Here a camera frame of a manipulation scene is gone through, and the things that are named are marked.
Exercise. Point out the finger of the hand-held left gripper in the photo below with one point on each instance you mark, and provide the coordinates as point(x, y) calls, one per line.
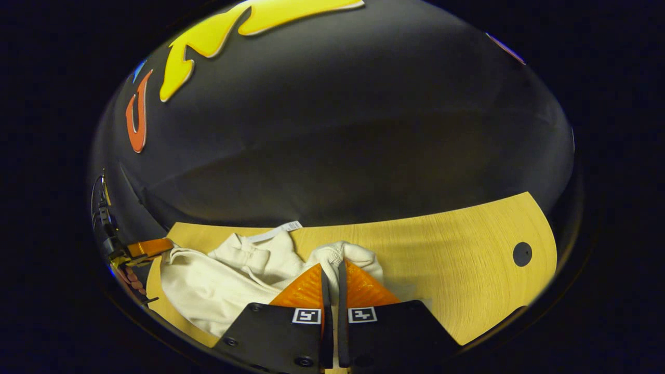
point(150, 248)

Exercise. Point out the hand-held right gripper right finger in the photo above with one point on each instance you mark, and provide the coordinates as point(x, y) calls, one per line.
point(395, 332)

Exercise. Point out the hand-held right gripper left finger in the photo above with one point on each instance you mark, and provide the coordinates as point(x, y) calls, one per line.
point(275, 337)

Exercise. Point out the cream white sweatshirt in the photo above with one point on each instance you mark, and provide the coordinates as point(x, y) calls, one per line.
point(218, 291)

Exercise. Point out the black table grommet hole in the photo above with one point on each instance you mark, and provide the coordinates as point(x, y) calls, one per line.
point(522, 254)

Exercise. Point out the black backdrop cloth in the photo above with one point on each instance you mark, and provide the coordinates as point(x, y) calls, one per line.
point(363, 130)

